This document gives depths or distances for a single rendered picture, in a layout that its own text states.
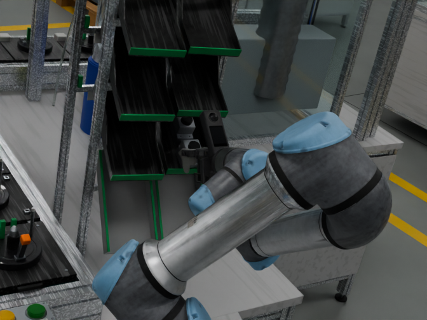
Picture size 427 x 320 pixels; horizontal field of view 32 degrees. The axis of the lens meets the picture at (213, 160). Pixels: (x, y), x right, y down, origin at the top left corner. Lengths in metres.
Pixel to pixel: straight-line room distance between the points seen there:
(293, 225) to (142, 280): 0.31
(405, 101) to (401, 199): 1.09
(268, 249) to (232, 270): 0.65
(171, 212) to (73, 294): 0.36
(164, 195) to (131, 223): 0.13
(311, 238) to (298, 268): 1.93
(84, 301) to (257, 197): 0.71
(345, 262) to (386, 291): 0.44
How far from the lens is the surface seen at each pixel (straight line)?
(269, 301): 2.08
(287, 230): 1.44
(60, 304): 1.82
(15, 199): 2.12
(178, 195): 2.01
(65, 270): 1.86
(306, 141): 1.19
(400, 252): 4.24
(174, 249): 1.30
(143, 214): 1.94
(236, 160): 1.59
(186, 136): 1.93
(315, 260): 3.35
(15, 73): 3.02
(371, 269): 4.00
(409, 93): 5.64
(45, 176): 2.46
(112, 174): 1.79
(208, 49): 1.75
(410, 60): 5.62
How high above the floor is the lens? 2.08
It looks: 27 degrees down
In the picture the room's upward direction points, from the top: 12 degrees clockwise
